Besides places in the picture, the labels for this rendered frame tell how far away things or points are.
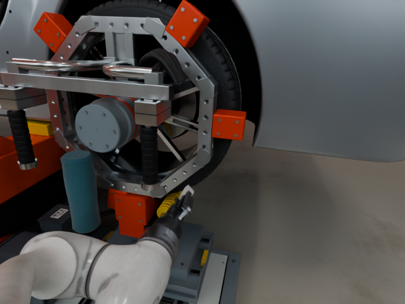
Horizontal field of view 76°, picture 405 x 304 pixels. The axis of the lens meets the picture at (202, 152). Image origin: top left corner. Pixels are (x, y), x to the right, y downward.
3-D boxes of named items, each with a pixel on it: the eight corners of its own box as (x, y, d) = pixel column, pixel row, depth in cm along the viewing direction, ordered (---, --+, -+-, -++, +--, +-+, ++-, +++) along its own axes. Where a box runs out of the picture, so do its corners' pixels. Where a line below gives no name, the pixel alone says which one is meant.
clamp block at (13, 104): (48, 103, 68) (44, 82, 66) (18, 111, 59) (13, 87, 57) (32, 101, 69) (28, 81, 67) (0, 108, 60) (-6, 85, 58)
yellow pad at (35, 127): (72, 127, 120) (70, 117, 118) (49, 137, 107) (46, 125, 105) (46, 124, 122) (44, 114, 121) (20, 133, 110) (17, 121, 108)
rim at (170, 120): (139, 3, 96) (91, 111, 117) (103, -10, 75) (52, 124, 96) (249, 83, 97) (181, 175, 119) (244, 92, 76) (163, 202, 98)
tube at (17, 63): (119, 72, 74) (116, 31, 70) (73, 79, 57) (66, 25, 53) (65, 67, 78) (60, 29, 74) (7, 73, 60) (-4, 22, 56)
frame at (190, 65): (211, 196, 89) (223, 21, 69) (207, 207, 83) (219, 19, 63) (73, 174, 100) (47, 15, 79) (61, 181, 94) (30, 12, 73)
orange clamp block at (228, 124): (215, 130, 82) (244, 133, 80) (210, 137, 74) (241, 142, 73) (217, 108, 79) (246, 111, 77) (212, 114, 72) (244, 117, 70)
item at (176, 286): (213, 245, 137) (214, 230, 134) (196, 306, 105) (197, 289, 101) (126, 228, 147) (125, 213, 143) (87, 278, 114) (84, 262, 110)
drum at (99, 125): (155, 134, 86) (154, 91, 80) (123, 159, 66) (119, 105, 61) (117, 129, 88) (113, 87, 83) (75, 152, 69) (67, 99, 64)
